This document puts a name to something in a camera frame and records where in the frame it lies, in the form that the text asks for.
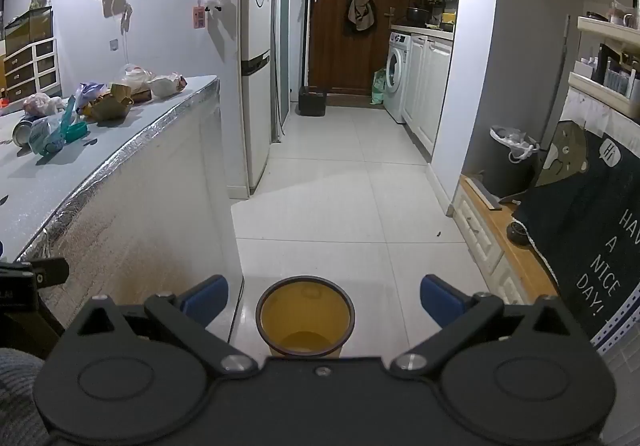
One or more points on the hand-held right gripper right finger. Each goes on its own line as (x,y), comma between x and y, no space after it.
(440,300)

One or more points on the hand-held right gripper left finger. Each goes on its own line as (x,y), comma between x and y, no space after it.
(206,300)

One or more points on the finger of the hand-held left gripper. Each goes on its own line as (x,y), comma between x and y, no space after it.
(50,272)

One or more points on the yellow trash bin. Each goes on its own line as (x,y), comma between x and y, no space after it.
(300,321)

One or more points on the grey trash can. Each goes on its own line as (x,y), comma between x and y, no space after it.
(510,166)

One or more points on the black round object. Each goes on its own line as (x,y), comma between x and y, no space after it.
(517,232)

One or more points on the grey knit clothing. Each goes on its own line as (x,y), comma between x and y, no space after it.
(17,401)

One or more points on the grey flat board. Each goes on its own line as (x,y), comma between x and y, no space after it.
(487,193)

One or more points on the teal plastic packaging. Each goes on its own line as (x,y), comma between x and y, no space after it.
(62,133)

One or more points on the dark printed blanket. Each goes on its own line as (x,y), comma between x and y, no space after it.
(585,226)

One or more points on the pink plastic bag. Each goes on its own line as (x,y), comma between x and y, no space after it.
(42,105)

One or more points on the brown paper bag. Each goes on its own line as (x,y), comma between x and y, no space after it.
(107,107)

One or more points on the white drawer unit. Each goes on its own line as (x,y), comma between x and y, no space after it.
(32,71)

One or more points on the white refrigerator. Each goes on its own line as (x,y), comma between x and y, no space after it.
(255,101)

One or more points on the white kitchen cabinets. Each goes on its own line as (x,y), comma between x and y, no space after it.
(425,91)

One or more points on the white crumpled bag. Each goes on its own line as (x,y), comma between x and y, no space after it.
(167,85)

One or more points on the green bag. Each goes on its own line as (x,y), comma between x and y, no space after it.
(378,88)

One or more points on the black bin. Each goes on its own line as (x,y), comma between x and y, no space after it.
(312,102)

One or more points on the white washing machine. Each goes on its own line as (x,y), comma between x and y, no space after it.
(397,76)

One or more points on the black glass box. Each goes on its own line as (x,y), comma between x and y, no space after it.
(27,28)

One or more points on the frosted glass door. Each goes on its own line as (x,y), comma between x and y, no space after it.
(282,51)

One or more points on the brown wooden door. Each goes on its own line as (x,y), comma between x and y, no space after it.
(340,56)

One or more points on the yellow container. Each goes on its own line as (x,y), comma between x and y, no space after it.
(448,18)

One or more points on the pink tag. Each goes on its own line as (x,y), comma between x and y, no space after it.
(199,17)

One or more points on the black pot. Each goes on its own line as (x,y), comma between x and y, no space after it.
(417,15)

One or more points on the white plush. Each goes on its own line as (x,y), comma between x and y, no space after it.
(212,0)

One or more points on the white wall shelf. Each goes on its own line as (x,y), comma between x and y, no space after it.
(605,91)

